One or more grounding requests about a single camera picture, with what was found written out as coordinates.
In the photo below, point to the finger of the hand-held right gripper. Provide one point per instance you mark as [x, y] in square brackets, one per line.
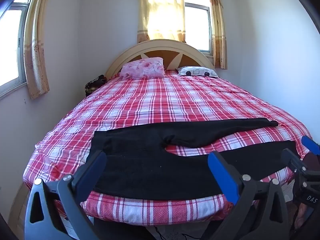
[311, 145]
[292, 161]

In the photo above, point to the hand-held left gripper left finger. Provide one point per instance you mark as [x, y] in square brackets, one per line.
[96, 168]

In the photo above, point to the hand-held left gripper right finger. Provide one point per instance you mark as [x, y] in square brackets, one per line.
[222, 176]

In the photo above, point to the black pants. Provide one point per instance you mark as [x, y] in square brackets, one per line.
[150, 165]

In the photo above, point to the person's right hand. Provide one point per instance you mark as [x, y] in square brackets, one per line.
[301, 217]

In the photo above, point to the person's dark maroon clothing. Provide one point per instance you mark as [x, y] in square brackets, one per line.
[312, 160]

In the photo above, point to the dark bag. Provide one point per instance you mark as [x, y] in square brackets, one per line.
[94, 85]

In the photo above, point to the bed with red plaid sheet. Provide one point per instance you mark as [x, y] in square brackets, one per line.
[162, 100]

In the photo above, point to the white pillow with black print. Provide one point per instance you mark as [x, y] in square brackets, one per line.
[197, 71]

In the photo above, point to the pink floral pillow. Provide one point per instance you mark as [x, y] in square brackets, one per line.
[142, 67]

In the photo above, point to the wooden arched headboard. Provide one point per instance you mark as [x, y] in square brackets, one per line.
[160, 45]

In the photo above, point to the long yellow curtain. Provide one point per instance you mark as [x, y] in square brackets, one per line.
[37, 42]

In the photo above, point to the narrow yellow curtain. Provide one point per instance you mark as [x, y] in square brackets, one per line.
[217, 30]

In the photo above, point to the window behind headboard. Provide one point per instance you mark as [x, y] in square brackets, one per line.
[197, 25]

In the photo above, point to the sunlit yellow curtain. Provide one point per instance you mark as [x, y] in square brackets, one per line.
[160, 17]

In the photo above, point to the wooden bed frame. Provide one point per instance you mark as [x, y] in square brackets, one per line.
[21, 205]

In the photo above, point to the side wall window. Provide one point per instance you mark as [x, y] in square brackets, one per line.
[10, 50]

